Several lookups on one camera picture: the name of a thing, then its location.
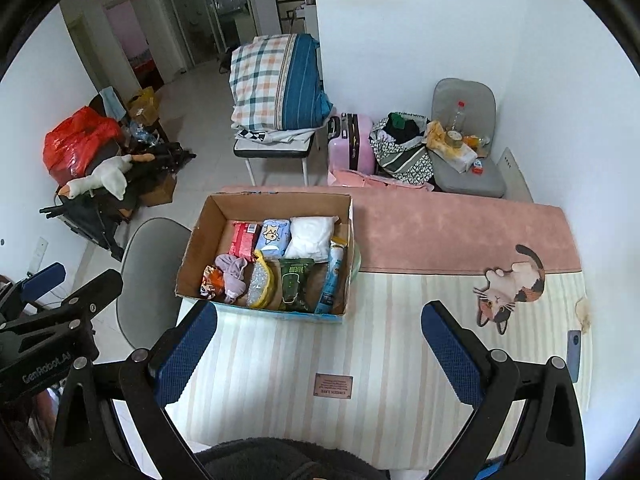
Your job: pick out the red packet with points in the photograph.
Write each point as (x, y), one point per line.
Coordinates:
(242, 240)

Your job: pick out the white goose plush toy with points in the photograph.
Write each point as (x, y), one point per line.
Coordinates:
(110, 172)

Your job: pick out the pink suitcase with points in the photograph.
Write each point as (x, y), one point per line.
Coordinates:
(365, 145)

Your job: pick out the grey padded chair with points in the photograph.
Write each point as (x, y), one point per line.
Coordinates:
(470, 95)

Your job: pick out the black bag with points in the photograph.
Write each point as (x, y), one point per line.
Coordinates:
(226, 60)

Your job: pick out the white stool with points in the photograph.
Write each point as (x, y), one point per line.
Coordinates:
(270, 147)

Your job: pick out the white wall outlet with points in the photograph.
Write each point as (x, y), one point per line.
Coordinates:
(39, 256)

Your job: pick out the green wet wipes pack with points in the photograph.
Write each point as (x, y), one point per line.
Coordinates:
(295, 282)

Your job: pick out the white panel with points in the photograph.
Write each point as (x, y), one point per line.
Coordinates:
(516, 175)

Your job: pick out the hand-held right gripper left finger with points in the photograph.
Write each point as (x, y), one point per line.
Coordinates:
(185, 355)

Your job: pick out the cream packet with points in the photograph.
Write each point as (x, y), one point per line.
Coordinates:
(455, 155)

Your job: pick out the white plastic bag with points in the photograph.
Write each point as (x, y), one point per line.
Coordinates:
(310, 237)

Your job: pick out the yellow plastic bag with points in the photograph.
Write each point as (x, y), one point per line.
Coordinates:
(435, 132)

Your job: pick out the tape roll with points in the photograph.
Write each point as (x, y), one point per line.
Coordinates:
(454, 137)

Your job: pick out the lilac grey sock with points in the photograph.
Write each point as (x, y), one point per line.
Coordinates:
(232, 275)

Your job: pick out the blue phone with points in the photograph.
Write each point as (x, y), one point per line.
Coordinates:
(574, 355)

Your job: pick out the person's left forearm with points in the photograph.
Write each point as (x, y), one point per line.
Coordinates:
(42, 412)

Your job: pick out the red plastic bag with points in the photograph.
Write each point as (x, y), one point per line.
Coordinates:
(75, 145)

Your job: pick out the white cabinet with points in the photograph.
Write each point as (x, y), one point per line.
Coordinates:
(309, 19)

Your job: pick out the light blue cloth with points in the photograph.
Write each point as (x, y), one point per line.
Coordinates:
(112, 102)

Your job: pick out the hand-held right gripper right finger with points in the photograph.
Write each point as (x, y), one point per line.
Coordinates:
(450, 360)

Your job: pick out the yellow mesh pouch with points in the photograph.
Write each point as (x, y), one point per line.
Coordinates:
(262, 280)

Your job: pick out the blue tissue packet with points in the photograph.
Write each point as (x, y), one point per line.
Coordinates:
(275, 235)

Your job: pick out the cardboard box with yellow tape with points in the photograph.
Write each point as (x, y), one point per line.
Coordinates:
(145, 105)

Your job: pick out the small brown cardboard box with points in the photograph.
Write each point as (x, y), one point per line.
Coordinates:
(160, 190)

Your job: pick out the grey round chair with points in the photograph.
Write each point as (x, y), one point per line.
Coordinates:
(150, 270)

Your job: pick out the blue tube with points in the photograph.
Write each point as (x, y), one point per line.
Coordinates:
(330, 280)

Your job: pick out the black stroller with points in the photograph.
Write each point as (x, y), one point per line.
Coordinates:
(95, 220)

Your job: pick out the plaid bedding bundle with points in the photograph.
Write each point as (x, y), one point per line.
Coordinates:
(265, 75)

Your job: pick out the clear plastic bottle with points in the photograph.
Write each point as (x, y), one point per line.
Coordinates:
(457, 117)

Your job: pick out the patterned tote bag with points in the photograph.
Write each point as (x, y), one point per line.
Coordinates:
(405, 165)

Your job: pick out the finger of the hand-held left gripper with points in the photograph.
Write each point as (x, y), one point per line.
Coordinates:
(90, 292)
(45, 280)

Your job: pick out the orange panda snack packet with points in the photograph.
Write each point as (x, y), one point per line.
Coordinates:
(212, 282)

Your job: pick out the small red carton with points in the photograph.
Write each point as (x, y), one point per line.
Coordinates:
(478, 166)

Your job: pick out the pink bag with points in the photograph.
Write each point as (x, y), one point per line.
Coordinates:
(360, 180)

